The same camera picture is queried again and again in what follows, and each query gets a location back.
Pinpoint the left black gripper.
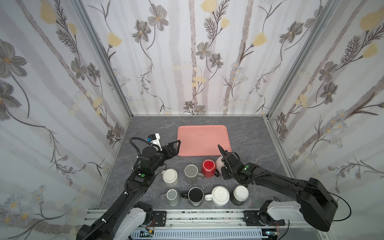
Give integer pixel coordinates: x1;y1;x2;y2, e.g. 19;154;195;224
148;140;180;174

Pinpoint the red mug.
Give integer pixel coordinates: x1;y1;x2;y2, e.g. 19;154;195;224
202;160;220;178

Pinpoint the dark mug white base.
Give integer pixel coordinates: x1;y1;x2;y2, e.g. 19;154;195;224
230;186;249;206

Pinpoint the pale pink mug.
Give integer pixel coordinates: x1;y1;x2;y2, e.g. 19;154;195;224
216;157;225;175

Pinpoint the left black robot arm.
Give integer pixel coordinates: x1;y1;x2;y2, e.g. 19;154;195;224
76;135;181;240

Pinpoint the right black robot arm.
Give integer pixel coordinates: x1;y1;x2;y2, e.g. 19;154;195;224
218;146;339;232

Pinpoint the cream upside-down mug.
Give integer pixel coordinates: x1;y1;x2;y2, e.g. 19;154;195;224
162;169;179;188

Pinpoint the grey upright mug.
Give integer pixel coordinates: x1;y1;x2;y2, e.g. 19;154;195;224
184;164;205;185

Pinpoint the white ribbed upside-down mug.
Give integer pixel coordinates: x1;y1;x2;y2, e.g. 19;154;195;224
204;186;230;206

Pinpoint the black interior steel mug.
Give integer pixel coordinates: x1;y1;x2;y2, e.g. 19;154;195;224
181;187;204;208

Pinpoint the small grey mug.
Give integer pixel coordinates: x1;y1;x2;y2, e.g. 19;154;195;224
160;189;181;207

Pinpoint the pink rectangular tray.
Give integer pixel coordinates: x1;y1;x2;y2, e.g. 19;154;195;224
177;125;232;157

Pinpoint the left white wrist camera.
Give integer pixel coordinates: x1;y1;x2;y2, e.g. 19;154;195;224
147;133;162;152

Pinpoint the aluminium mounting rail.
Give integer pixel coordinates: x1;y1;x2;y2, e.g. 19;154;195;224
80;208;325;230

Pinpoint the white perforated cable duct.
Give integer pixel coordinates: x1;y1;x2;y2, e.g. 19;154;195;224
131;229;269;240

